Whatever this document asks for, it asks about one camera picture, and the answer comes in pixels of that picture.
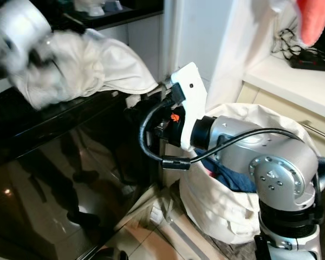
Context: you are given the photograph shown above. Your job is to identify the dark blue garment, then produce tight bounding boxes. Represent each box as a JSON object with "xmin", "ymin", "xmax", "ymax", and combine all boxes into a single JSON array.
[{"xmin": 200, "ymin": 149, "xmax": 259, "ymax": 194}]

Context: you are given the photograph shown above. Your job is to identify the glossy black washing machine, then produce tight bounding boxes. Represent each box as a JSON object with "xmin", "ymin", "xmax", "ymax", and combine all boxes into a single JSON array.
[{"xmin": 0, "ymin": 87, "xmax": 164, "ymax": 260}]

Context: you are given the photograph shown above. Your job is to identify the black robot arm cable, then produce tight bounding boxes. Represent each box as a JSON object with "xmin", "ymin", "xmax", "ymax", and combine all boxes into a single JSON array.
[{"xmin": 139, "ymin": 99, "xmax": 317, "ymax": 172}]

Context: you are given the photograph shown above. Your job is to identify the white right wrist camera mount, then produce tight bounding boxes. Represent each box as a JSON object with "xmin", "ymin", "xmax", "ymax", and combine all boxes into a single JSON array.
[{"xmin": 170, "ymin": 62, "xmax": 208, "ymax": 152}]

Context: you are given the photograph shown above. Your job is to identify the cream white cloth garment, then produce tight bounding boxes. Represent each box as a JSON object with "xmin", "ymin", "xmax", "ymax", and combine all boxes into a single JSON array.
[{"xmin": 11, "ymin": 30, "xmax": 159, "ymax": 110}]

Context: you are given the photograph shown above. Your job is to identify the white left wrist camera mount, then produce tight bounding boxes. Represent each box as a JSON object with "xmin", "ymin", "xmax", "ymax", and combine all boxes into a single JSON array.
[{"xmin": 1, "ymin": 0, "xmax": 53, "ymax": 57}]

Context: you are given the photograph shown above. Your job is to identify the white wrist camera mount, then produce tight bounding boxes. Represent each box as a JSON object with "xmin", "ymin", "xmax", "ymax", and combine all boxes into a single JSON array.
[
  {"xmin": 170, "ymin": 62, "xmax": 208, "ymax": 152},
  {"xmin": 1, "ymin": 0, "xmax": 53, "ymax": 57}
]

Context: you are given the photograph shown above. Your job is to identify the white ceramic item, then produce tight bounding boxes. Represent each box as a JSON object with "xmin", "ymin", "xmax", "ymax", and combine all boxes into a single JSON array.
[{"xmin": 75, "ymin": 0, "xmax": 113, "ymax": 17}]

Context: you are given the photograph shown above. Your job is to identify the red pink cloth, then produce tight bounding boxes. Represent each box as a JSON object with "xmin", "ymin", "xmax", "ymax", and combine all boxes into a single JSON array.
[{"xmin": 295, "ymin": 0, "xmax": 325, "ymax": 47}]

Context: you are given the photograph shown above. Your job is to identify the cream fabric laundry bag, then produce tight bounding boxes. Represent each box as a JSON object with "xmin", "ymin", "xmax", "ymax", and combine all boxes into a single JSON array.
[{"xmin": 179, "ymin": 102, "xmax": 325, "ymax": 245}]

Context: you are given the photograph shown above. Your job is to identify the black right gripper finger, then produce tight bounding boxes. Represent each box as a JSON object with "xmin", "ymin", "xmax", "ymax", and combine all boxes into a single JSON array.
[
  {"xmin": 126, "ymin": 97, "xmax": 159, "ymax": 115},
  {"xmin": 128, "ymin": 113, "xmax": 159, "ymax": 136}
]

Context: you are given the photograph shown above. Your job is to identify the dark kitchen countertop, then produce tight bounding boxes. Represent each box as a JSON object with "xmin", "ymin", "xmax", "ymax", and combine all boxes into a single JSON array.
[{"xmin": 60, "ymin": 0, "xmax": 164, "ymax": 30}]

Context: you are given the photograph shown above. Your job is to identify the cream cabinet with counter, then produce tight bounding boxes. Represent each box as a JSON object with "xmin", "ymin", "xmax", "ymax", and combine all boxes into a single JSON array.
[{"xmin": 236, "ymin": 53, "xmax": 325, "ymax": 159}]

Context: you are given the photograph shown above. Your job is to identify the black power strip with cables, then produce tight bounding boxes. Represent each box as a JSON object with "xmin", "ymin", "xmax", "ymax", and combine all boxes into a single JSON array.
[{"xmin": 272, "ymin": 27, "xmax": 325, "ymax": 73}]

